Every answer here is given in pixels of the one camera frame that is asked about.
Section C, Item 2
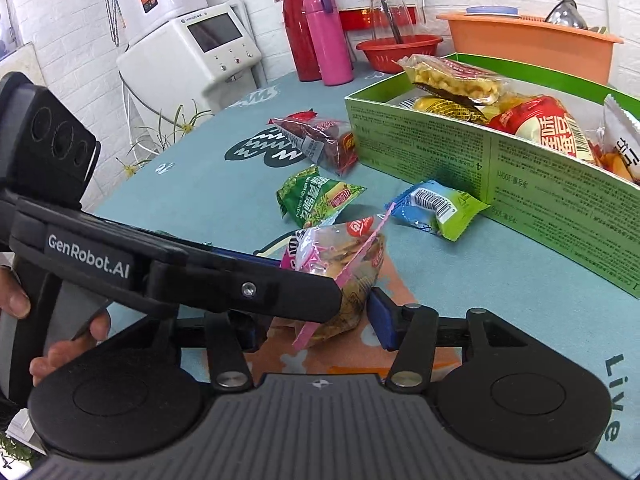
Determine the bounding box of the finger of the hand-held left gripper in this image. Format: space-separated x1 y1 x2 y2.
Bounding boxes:
157 231 283 269
145 260 344 324

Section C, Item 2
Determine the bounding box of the white snack packet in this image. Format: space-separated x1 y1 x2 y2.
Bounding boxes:
597 94 640 183

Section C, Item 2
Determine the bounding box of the dark red snack packet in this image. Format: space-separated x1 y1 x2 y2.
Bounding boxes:
268 109 360 177

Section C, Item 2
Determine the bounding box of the blue and green snack packet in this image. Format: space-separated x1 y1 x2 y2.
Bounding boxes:
385 180 492 243

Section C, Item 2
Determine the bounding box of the metal spoon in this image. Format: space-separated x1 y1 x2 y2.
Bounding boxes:
381 0 405 45

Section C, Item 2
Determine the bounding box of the clear packet of yellow puffs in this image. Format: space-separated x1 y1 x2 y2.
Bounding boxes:
395 54 508 107

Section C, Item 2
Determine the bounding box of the metal flexible hose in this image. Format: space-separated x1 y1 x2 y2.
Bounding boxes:
104 0 126 48

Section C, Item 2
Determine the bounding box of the white appliance with screen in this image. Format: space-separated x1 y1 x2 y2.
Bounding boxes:
116 2 263 113

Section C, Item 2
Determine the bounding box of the orange plastic basin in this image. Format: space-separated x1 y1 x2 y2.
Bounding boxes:
436 10 625 86

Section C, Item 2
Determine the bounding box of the pink clear snack packet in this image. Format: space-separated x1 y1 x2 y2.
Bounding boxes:
280 214 388 351

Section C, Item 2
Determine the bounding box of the glass pitcher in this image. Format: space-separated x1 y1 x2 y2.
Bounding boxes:
365 0 426 43

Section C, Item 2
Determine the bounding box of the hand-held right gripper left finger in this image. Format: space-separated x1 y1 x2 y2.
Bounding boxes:
167 312 273 394

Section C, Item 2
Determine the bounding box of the pink thermos bottle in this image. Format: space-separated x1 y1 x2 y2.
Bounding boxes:
303 0 355 87

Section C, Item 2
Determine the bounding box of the person's left hand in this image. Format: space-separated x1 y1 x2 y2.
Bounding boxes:
0 265 112 387

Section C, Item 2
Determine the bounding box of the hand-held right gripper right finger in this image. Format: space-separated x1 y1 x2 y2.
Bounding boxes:
366 287 523 395

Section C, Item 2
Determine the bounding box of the red and gold snack packet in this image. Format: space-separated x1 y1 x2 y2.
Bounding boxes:
486 96 598 163

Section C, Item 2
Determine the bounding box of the red thermos jug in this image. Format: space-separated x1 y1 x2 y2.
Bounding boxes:
281 0 326 82

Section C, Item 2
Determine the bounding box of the red flat box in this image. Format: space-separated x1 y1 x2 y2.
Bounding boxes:
339 7 373 31

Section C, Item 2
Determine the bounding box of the green cardboard box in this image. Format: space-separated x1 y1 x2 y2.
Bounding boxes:
344 52 640 301

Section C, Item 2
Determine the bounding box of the white water purifier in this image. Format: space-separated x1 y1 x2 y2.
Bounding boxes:
105 0 208 51

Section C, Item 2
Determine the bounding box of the red plastic basin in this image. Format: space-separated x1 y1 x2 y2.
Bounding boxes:
356 34 444 75

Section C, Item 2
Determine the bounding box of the teal printed tablecloth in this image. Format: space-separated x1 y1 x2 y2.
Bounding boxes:
92 67 640 461

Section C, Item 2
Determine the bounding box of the steel kettle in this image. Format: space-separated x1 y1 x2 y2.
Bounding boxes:
544 0 590 31

